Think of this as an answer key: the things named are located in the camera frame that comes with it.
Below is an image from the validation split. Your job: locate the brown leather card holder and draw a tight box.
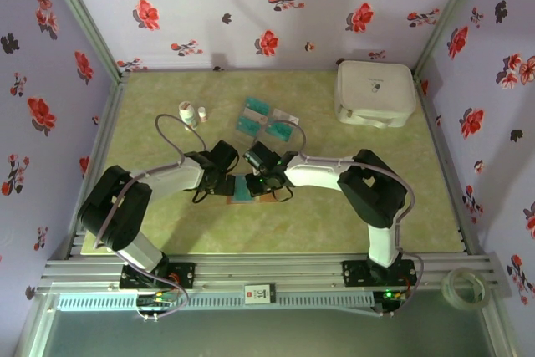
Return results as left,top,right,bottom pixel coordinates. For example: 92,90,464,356
225,175,279,205

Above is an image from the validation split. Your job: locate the grey bank card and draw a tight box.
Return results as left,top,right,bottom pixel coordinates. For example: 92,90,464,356
237,105,266,125
271,107,301,124

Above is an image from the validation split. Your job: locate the large white pill bottle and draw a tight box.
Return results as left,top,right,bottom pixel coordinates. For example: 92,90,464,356
178,100,197,132

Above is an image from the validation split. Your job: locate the white label red square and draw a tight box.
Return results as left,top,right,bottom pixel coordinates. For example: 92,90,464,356
243,284,276,305

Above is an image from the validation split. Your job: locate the white zip medicine case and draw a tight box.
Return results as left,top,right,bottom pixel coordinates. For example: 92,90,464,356
333,59,417,129

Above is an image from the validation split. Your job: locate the grey metal panel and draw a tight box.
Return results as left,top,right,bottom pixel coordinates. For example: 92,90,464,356
24,310,515,357

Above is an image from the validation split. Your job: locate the circuit board with green light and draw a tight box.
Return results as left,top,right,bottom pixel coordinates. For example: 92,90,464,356
373,288,409,319

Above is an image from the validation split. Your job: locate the clear tape roll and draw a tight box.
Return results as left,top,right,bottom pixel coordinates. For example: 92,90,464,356
441,267,491,312

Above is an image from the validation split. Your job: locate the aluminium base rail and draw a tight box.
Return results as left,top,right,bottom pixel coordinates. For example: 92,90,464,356
39,250,512,296

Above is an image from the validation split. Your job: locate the white slotted cable duct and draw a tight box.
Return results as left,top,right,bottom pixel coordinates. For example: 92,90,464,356
56,292,376,313

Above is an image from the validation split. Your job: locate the grey base wire loop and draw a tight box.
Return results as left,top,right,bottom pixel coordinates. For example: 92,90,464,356
133,275,192,320

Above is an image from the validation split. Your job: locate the aluminium table side rail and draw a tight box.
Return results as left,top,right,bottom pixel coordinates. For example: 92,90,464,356
411,71,482,256
66,71,131,260

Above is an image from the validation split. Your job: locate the small circuit board with wires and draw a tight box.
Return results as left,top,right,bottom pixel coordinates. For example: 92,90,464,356
135,288,179,323

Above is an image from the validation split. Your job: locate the aluminium frame post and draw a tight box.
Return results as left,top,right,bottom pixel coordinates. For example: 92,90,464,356
38,0,131,82
411,0,491,82

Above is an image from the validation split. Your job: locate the aluminium frame leg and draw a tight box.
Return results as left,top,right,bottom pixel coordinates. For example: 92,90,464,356
16,293,59,357
480,306,523,357

